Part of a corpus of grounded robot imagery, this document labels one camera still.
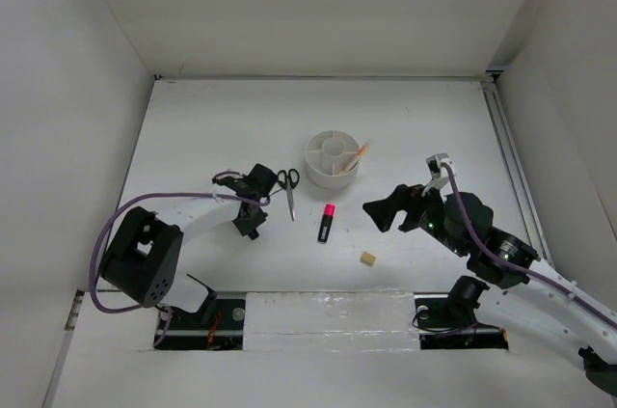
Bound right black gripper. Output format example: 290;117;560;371
362;177;468;257

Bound tan eraser block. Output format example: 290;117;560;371
360;252;376;266

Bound pink capped black highlighter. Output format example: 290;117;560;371
317;204;335;243

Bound black handled scissors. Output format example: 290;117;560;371
277;169;300;222

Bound thin red highlighter pen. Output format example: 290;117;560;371
344;139;375;171

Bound thin yellow highlighter pen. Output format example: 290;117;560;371
339;141;374;174

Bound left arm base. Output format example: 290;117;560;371
153;292;247;351

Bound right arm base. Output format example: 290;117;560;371
412;276;509;350

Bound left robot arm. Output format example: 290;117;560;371
89;164;278;328

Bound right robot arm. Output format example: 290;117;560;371
362;184;616;395

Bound white round divided organizer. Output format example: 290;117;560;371
305;130;361;190

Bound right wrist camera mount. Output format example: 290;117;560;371
422;153;456;195

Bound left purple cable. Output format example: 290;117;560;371
89;169;271;346

